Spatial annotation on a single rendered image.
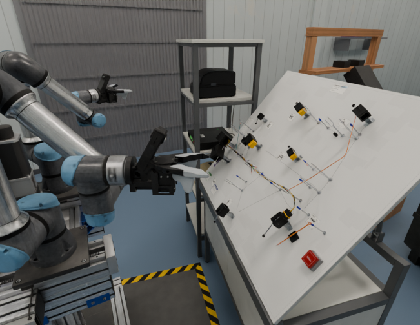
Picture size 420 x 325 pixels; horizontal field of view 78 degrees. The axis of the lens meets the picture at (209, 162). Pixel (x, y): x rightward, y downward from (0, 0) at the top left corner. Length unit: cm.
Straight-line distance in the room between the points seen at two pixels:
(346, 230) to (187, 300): 152
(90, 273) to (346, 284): 114
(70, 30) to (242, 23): 270
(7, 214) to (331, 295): 128
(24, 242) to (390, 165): 122
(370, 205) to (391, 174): 14
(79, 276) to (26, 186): 41
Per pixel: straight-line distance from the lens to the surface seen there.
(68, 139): 81
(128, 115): 440
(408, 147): 118
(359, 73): 382
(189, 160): 68
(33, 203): 98
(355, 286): 152
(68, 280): 116
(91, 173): 66
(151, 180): 65
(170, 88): 447
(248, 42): 191
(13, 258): 88
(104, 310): 212
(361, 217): 110
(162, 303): 231
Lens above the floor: 185
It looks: 26 degrees down
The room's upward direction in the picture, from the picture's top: straight up
